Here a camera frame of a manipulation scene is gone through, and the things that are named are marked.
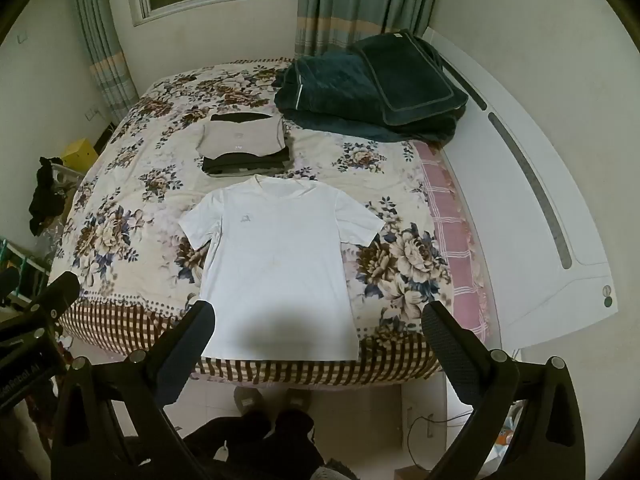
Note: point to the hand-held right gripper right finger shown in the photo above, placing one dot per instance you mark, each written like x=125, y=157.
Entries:
x=442, y=337

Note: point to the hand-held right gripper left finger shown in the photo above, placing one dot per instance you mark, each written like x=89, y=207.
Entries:
x=192, y=332

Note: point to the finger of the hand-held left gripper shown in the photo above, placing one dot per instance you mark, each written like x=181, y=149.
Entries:
x=7, y=285
x=55, y=292

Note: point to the white t-shirt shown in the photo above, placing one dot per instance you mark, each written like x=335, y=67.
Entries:
x=277, y=270

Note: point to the black hanging clothes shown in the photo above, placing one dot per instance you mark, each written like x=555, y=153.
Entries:
x=47, y=195

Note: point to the dark folded clothes stack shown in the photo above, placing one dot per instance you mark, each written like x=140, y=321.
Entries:
x=250, y=165

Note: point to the green metal rack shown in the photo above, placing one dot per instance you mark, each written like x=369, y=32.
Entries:
x=22, y=260

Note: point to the grey slipper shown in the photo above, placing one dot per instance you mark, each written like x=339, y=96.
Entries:
x=251, y=399

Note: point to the pink checked sheet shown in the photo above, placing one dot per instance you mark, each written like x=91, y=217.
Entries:
x=452, y=230

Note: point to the colourful plastic bag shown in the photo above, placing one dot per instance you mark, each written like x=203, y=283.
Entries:
x=507, y=432

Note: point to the floral bed sheet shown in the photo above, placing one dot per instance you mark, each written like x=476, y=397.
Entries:
x=135, y=200

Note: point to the person's legs in dark pants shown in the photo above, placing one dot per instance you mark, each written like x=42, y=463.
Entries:
x=260, y=445

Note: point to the yellow box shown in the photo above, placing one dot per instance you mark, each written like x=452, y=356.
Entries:
x=80, y=156

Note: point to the white headboard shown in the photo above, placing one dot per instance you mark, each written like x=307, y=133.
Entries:
x=530, y=175

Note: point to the beige folded shirt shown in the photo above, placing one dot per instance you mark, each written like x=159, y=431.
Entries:
x=240, y=135

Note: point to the black folded garment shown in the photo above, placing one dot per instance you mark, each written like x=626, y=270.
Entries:
x=240, y=117

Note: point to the grey-green striped curtain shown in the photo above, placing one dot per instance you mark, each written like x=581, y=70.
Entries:
x=107, y=45
x=360, y=5

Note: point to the dark green pillow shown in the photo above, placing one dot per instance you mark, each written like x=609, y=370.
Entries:
x=410, y=77

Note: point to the dark green blanket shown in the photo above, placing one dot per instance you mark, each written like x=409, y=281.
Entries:
x=325, y=90

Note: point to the white wall socket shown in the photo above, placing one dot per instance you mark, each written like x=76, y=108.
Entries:
x=91, y=114

